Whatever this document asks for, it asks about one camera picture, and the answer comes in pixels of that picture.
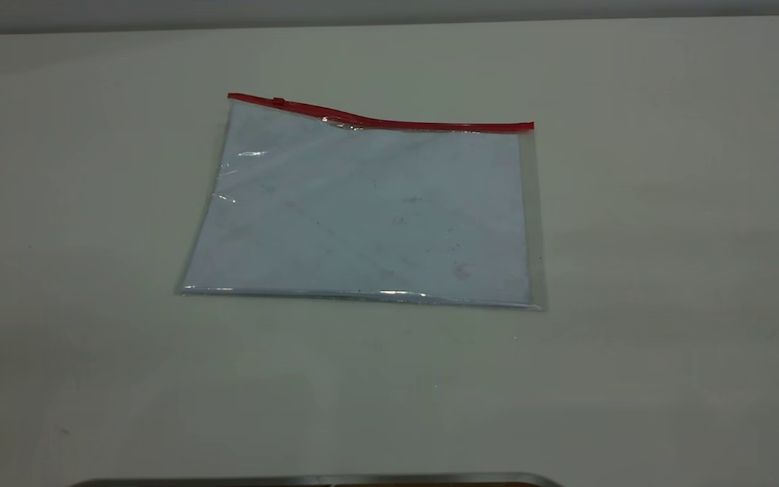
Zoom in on white paper sheets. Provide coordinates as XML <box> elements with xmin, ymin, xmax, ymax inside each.
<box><xmin>182</xmin><ymin>108</ymin><xmax>533</xmax><ymax>306</ymax></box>

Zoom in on grey metal bar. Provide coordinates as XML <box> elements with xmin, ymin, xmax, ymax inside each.
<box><xmin>68</xmin><ymin>472</ymin><xmax>564</xmax><ymax>487</ymax></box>

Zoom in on clear plastic zip bag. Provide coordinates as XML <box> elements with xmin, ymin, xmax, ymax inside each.
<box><xmin>174</xmin><ymin>93</ymin><xmax>547</xmax><ymax>312</ymax></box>

